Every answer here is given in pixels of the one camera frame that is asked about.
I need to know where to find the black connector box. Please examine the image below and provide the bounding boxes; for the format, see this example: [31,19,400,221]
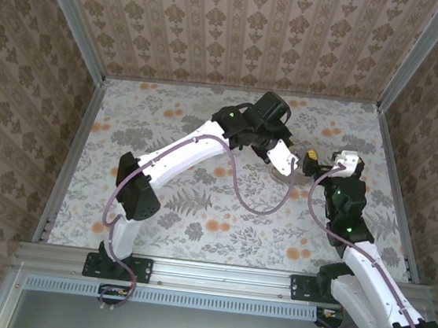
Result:
[96,282,131,308]
[314,306,346,328]

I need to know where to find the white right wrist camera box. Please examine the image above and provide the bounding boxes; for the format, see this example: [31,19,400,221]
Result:
[329,148,360,174]

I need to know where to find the aluminium table side rail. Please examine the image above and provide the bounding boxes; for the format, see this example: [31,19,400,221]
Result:
[31,73,109,249]
[358,109,438,285]

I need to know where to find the aluminium frame post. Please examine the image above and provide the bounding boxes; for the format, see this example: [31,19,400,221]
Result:
[23,0,116,83]
[374,0,438,119]

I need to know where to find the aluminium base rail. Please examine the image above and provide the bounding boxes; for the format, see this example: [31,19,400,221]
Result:
[13,238,438,319]

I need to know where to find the grey slotted cable duct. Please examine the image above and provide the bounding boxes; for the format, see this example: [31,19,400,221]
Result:
[24,271,321,322]

